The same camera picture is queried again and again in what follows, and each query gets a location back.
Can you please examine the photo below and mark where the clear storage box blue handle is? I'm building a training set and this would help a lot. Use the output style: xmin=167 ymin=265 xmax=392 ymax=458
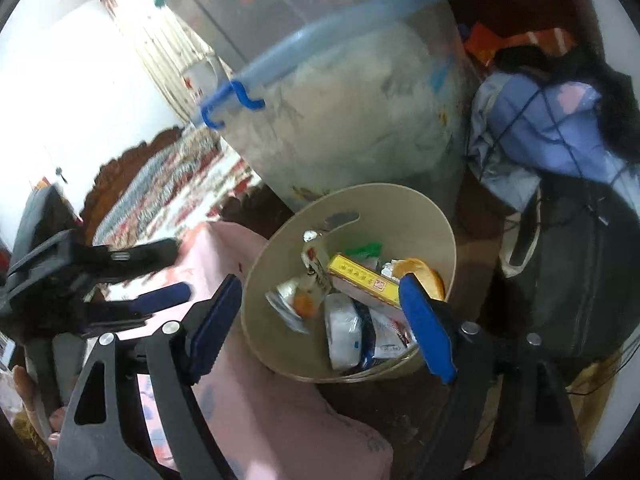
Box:
xmin=199 ymin=0 xmax=483 ymax=213

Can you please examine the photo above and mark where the carved wooden headboard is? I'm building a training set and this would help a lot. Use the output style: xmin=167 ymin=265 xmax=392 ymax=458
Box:
xmin=81 ymin=126 xmax=184 ymax=246

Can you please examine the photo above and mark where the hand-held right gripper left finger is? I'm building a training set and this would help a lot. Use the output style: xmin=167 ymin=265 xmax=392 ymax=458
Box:
xmin=54 ymin=274 xmax=243 ymax=480

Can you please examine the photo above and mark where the beige leaf print curtain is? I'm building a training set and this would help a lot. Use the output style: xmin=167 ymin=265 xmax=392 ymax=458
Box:
xmin=100 ymin=2 xmax=223 ymax=128

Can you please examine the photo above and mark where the beige waste bin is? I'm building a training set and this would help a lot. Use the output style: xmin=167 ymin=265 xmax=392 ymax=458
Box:
xmin=240 ymin=183 xmax=457 ymax=384

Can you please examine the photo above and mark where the clear plastic bottle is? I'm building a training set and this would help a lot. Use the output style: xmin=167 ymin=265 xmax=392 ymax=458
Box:
xmin=300 ymin=229 xmax=334 ymax=293

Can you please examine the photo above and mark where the light blue clothing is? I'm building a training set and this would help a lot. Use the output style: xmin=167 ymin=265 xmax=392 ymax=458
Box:
xmin=469 ymin=72 xmax=610 ymax=211

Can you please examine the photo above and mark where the clear storage box blue lid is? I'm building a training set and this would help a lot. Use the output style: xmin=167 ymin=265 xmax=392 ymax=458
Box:
xmin=154 ymin=0 xmax=428 ymax=63

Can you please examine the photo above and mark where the person's left hand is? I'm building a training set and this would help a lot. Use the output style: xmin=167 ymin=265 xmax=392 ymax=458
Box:
xmin=12 ymin=365 xmax=67 ymax=456

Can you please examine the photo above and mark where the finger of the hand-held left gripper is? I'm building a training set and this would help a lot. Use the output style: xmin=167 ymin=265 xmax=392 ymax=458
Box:
xmin=86 ymin=282 xmax=194 ymax=334
xmin=75 ymin=237 xmax=180 ymax=279

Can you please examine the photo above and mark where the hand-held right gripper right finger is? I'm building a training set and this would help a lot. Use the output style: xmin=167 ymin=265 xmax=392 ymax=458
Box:
xmin=398 ymin=272 xmax=586 ymax=480

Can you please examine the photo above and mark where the yellow cardboard box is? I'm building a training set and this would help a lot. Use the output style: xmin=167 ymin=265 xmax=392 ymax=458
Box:
xmin=326 ymin=253 xmax=402 ymax=309

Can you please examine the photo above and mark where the floral bedsheet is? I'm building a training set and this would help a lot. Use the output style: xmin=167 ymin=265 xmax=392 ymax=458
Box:
xmin=197 ymin=147 xmax=263 ymax=223

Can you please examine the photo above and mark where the orange striped cloth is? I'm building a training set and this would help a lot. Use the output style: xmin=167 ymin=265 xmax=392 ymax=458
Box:
xmin=464 ymin=21 xmax=578 ymax=69

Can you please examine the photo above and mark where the white enamel mug red star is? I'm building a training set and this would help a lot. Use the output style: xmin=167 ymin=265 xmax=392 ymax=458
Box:
xmin=181 ymin=55 xmax=224 ymax=97

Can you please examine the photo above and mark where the pink printed tablecloth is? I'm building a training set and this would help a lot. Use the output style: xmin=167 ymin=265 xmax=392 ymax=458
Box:
xmin=82 ymin=220 xmax=394 ymax=480

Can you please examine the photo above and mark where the black bag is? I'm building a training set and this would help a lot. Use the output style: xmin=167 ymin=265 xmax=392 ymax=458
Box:
xmin=499 ymin=169 xmax=640 ymax=361

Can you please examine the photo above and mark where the folded floral quilt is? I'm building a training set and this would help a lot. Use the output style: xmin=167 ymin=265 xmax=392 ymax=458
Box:
xmin=94 ymin=132 xmax=227 ymax=243

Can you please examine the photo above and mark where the clear plastic package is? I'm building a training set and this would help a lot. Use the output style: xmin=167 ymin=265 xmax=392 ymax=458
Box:
xmin=324 ymin=292 xmax=364 ymax=371

